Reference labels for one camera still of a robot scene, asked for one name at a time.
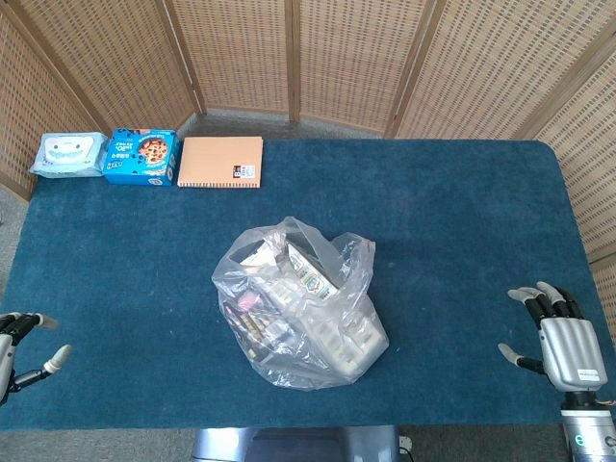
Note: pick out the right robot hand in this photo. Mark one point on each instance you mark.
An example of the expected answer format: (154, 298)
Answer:
(572, 351)

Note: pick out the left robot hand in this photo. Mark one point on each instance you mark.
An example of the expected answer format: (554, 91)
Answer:
(7, 346)

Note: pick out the clear plastic bag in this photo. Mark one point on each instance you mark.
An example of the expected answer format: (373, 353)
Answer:
(298, 356)

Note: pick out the dark blue table mat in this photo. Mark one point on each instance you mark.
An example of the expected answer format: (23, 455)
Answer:
(457, 216)

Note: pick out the light blue wet wipes pack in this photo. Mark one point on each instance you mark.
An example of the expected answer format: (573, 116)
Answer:
(67, 154)

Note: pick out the white multipack of cartons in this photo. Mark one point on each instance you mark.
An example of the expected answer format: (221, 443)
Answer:
(346, 341)

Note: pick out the blue cookie box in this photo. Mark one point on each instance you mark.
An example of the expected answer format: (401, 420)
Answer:
(142, 156)

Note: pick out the black snack box with pink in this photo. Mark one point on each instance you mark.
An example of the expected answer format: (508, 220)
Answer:
(250, 322)

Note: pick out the white carton with green label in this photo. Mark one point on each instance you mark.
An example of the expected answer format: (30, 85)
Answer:
(313, 272)

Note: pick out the orange spiral notebook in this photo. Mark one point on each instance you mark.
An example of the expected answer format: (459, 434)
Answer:
(216, 161)

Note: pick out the grey robot torso base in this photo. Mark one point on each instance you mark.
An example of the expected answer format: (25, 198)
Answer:
(293, 445)

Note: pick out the wicker folding screen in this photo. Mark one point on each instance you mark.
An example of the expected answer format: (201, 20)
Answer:
(356, 58)

